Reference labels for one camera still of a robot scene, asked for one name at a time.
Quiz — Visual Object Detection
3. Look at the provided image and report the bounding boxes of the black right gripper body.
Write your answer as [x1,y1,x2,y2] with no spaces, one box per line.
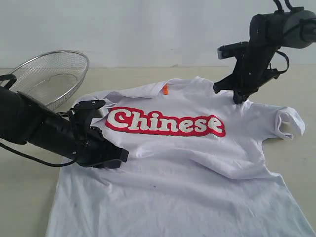
[237,42,280,95]

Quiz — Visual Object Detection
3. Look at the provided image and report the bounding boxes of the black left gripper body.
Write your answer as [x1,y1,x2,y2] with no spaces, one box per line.
[28,116,114,167]

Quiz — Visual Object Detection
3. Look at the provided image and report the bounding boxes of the white t-shirt red lettering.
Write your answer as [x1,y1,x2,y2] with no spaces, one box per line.
[46,77,315,237]

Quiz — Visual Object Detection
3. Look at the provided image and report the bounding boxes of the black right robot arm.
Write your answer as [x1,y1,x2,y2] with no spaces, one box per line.
[213,7,316,104]

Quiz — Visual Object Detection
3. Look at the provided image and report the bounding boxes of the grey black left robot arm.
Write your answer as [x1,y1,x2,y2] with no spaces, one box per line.
[0,87,129,168]

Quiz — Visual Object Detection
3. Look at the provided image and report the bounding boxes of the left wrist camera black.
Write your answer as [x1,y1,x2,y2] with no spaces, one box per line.
[67,100,106,126]

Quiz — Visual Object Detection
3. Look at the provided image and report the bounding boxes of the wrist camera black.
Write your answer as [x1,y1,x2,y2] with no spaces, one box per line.
[217,41,248,60]
[67,100,106,126]

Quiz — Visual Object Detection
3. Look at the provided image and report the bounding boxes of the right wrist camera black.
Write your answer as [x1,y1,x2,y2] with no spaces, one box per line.
[217,41,248,60]

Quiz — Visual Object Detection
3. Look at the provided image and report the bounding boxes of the metal wire mesh basket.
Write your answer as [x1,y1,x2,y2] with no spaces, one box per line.
[9,50,89,110]

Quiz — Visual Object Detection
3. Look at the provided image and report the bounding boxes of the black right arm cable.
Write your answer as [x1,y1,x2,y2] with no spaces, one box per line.
[265,0,297,79]

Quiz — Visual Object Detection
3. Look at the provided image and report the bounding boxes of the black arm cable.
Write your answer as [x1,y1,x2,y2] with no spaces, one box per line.
[265,0,297,79]
[0,74,77,167]

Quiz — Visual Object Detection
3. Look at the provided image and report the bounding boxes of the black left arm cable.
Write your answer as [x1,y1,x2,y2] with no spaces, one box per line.
[0,74,77,167]

